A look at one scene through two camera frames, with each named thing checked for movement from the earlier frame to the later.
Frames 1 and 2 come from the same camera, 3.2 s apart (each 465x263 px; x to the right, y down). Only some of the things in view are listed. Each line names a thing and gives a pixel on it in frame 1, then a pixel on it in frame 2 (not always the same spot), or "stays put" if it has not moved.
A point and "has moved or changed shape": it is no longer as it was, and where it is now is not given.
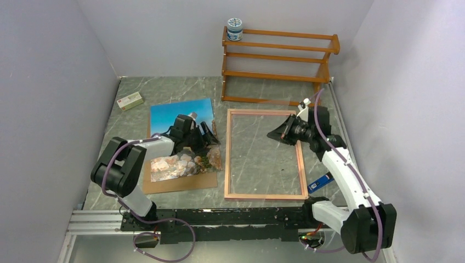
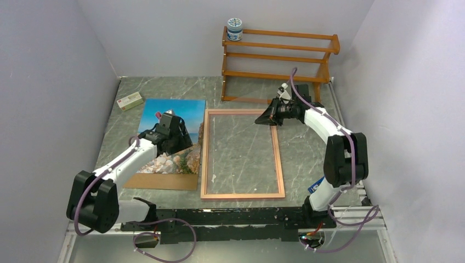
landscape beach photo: x=186 y=161 has moved or changed shape
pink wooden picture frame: x=227 y=197 → x=277 y=157
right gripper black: x=281 y=132 → x=270 y=116
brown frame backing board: x=192 y=182 has moved or changed shape
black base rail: x=225 y=225 stays put
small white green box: x=130 y=101 stays put
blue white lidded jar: x=234 y=29 stays put
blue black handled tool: x=324 y=180 stays put
